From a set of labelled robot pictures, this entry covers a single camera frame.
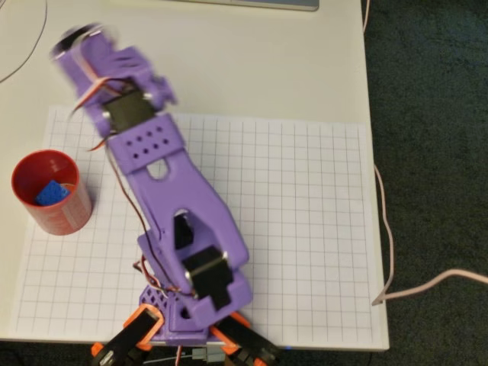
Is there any blue toy brick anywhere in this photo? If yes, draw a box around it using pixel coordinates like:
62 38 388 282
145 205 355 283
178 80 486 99
35 179 72 207

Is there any red cup with print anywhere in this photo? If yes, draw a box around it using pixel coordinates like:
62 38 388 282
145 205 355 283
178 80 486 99
10 149 94 236

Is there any silver flat device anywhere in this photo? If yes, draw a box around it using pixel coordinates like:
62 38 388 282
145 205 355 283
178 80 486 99
159 0 320 12

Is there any black and orange clamp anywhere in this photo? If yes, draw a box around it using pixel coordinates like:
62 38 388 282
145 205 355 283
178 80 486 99
90 303 165 366
209 310 281 366

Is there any white grid paper sheet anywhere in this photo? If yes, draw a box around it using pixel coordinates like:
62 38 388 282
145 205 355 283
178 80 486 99
7 105 377 344

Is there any arm servo wire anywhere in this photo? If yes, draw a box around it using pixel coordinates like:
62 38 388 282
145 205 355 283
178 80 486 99
70 74 199 300

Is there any grey cable connector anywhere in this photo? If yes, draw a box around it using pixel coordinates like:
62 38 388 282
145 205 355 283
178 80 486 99
191 345 226 365

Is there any white cable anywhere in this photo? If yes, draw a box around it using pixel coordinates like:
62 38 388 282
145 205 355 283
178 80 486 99
361 0 488 306

